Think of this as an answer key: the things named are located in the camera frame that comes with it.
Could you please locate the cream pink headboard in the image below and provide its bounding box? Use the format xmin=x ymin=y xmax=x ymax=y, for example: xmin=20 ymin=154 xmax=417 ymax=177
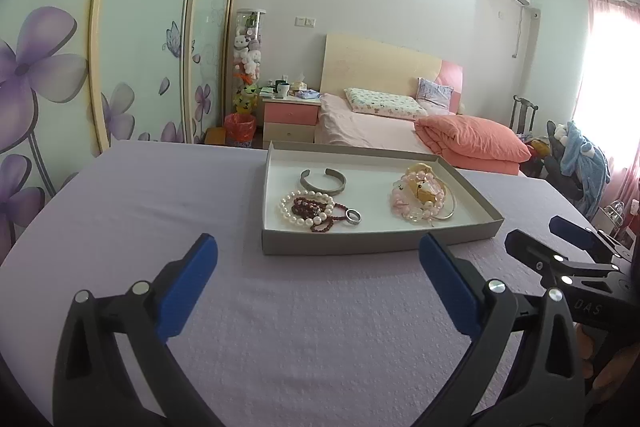
xmin=320 ymin=34 xmax=463 ymax=113

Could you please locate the blue patterned pillow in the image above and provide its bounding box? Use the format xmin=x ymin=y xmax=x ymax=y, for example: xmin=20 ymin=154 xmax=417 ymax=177
xmin=416 ymin=77 xmax=454 ymax=109

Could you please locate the white pearl bracelet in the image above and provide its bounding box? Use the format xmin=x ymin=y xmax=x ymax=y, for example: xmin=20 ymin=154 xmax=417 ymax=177
xmin=278 ymin=188 xmax=336 ymax=229

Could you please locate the white mug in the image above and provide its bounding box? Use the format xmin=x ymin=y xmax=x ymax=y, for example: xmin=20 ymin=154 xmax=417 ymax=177
xmin=276 ymin=82 xmax=291 ymax=98

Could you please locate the folded coral duvet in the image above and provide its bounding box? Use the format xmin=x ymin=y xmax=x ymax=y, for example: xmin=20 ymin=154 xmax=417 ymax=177
xmin=414 ymin=115 xmax=532 ymax=176

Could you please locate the pink bead bracelet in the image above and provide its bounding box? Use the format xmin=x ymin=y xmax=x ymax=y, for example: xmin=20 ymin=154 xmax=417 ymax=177
xmin=389 ymin=170 xmax=446 ymax=223

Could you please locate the purple bed cover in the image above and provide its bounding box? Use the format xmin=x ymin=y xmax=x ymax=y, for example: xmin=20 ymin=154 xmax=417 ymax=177
xmin=0 ymin=138 xmax=601 ymax=427

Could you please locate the pink bed sheet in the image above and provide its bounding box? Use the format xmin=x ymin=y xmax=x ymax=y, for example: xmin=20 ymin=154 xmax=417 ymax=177
xmin=314 ymin=93 xmax=454 ymax=153

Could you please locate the wardrobe with flower print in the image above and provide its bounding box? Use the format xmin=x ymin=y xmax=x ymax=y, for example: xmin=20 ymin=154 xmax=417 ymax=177
xmin=1 ymin=0 xmax=231 ymax=253

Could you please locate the blue plush robe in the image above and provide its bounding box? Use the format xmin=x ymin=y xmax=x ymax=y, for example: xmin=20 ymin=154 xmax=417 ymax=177
xmin=561 ymin=120 xmax=611 ymax=220

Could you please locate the person's right hand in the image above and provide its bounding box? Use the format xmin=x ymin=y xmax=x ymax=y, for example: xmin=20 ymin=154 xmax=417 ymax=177
xmin=574 ymin=321 xmax=640 ymax=403

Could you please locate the silver cuff bracelet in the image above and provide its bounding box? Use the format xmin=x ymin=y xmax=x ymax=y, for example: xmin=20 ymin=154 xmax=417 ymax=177
xmin=299 ymin=167 xmax=347 ymax=197

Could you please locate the clear tube of plush toys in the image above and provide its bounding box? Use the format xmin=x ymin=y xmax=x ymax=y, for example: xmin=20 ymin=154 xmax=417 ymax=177
xmin=231 ymin=9 xmax=266 ymax=113

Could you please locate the floral white pillow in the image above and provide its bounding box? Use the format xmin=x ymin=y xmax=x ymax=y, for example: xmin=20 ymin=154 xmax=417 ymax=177
xmin=344 ymin=88 xmax=427 ymax=121

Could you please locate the small wooden stool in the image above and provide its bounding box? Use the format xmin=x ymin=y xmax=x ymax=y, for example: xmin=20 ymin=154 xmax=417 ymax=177
xmin=204 ymin=127 xmax=226 ymax=145

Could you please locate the green yellow plush toy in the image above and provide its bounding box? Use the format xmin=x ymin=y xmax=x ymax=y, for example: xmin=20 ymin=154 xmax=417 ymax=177
xmin=232 ymin=84 xmax=259 ymax=115

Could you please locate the wall switch plate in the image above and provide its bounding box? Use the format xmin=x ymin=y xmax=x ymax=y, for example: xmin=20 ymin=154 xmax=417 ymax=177
xmin=295 ymin=16 xmax=316 ymax=28

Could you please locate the dark red bead necklace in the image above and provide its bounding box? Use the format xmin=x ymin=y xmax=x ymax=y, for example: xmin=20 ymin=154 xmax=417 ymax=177
xmin=290 ymin=195 xmax=352 ymax=234

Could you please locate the dark wooden chair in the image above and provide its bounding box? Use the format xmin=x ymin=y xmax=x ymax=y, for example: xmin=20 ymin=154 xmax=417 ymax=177
xmin=510 ymin=95 xmax=539 ymax=135

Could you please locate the red trash bin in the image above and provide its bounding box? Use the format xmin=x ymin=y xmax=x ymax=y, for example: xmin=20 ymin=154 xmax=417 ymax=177
xmin=224 ymin=113 xmax=256 ymax=147

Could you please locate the thin silver bangle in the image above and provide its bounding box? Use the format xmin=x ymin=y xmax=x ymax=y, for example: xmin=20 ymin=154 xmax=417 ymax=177
xmin=424 ymin=183 xmax=457 ymax=221

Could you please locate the grey shallow jewelry tray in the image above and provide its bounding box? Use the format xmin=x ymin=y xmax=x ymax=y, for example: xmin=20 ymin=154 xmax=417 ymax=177
xmin=262 ymin=142 xmax=504 ymax=256

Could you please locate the pink white nightstand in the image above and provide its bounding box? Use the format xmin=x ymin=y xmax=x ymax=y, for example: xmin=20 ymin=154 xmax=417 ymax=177
xmin=262 ymin=98 xmax=321 ymax=148

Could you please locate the pink curtain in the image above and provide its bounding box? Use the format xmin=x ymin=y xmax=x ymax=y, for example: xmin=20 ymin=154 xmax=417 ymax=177
xmin=572 ymin=0 xmax=639 ymax=220

